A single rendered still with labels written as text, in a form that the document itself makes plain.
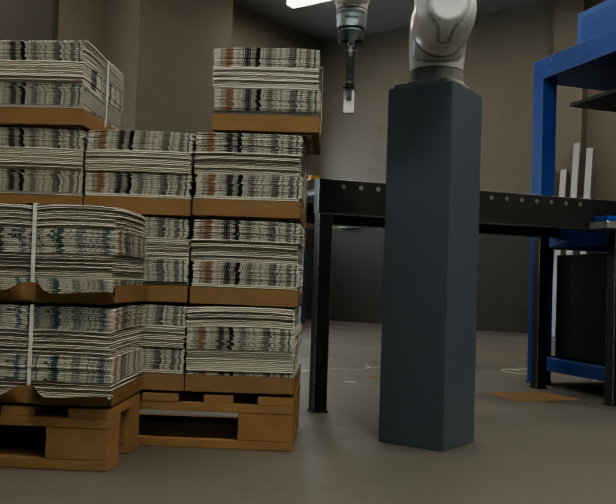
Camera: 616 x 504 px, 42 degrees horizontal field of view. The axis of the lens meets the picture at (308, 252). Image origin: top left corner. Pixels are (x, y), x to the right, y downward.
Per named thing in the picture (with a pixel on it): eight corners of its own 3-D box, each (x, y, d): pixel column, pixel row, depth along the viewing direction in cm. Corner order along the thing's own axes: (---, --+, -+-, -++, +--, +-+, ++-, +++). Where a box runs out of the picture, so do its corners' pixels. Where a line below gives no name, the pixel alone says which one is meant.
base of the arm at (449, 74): (483, 98, 239) (484, 79, 239) (450, 81, 221) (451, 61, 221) (428, 104, 250) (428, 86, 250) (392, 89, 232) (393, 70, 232)
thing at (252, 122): (319, 132, 214) (319, 116, 214) (211, 129, 214) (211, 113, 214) (319, 142, 229) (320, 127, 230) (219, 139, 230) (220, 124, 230)
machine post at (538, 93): (536, 383, 380) (543, 57, 386) (525, 381, 389) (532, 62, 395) (552, 383, 383) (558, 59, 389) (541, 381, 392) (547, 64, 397)
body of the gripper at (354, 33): (338, 35, 237) (337, 66, 237) (338, 26, 229) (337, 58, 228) (363, 36, 237) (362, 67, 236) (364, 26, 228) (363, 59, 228)
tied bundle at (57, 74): (83, 127, 213) (87, 40, 214) (-26, 124, 215) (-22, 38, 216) (123, 150, 251) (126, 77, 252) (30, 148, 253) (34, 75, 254)
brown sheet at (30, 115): (83, 124, 214) (84, 108, 214) (-24, 122, 215) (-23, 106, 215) (123, 148, 251) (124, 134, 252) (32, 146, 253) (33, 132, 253)
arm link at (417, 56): (461, 80, 241) (463, 7, 242) (469, 63, 223) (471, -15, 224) (406, 79, 242) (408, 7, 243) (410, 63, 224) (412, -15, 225)
